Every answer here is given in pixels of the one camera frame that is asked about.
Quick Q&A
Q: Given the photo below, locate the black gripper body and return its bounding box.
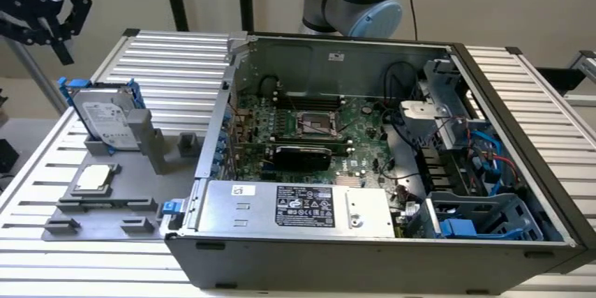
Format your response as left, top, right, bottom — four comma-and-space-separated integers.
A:
0, 0, 78, 40

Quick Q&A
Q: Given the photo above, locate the hard disk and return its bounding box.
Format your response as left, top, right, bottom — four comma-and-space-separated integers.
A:
57, 77, 148, 156

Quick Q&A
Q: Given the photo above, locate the black box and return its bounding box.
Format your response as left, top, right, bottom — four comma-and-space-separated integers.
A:
0, 138, 20, 174

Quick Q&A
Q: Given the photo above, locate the silver CPU chip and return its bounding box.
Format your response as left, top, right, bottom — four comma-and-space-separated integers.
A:
76, 164, 118, 191

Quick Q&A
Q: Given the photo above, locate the gray parts rack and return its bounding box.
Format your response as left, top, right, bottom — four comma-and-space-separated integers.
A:
40, 109, 206, 243

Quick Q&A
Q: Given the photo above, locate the green RAM stick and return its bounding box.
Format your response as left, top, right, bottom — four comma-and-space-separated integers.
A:
60, 199, 146, 207

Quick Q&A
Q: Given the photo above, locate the blue case latch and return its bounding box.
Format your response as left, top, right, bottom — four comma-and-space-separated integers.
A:
162, 199, 185, 216

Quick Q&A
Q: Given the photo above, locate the black RAM slot bank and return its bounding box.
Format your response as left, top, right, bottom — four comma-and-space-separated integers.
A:
273, 95, 344, 110
268, 135, 350, 146

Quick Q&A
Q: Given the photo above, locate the CPU socket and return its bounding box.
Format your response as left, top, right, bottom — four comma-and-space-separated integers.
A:
289, 109, 340, 137

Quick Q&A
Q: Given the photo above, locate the black graphics card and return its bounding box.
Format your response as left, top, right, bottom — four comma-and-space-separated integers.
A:
264, 143, 334, 174

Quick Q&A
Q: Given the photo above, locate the silver power supply unit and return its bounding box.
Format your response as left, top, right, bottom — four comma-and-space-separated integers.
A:
194, 181, 397, 239

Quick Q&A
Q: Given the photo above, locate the green motherboard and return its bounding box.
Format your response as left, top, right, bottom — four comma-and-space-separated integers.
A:
230, 94, 412, 188

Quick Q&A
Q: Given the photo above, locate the copper chipset heatsink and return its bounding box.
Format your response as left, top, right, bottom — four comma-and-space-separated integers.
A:
333, 176, 365, 188

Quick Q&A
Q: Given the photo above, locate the black open PC case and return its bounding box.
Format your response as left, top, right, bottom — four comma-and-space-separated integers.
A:
162, 31, 589, 295

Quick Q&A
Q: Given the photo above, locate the black block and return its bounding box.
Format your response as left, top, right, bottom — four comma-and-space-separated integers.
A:
533, 66, 584, 91

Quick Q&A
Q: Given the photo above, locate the aluminium frame post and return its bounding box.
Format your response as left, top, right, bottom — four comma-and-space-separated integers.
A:
4, 35, 66, 114

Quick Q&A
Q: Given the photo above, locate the black looped wire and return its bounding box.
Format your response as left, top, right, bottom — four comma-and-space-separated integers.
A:
382, 60, 421, 104

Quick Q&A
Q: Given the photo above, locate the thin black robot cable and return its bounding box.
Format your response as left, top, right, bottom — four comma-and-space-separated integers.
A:
408, 0, 420, 41

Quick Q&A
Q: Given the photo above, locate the thin black wire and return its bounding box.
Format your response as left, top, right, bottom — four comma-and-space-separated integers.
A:
378, 161, 421, 181

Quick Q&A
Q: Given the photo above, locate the silver drive bracket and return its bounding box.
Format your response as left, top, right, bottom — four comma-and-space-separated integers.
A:
398, 58, 496, 149

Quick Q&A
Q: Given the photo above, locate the blue data wire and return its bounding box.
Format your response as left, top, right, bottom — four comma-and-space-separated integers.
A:
468, 129, 509, 195

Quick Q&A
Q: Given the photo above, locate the red wire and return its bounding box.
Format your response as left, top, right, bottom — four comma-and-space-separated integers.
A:
498, 157, 520, 184

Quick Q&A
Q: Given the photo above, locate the aluminium profile rail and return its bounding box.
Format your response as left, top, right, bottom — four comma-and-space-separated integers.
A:
561, 50, 596, 107

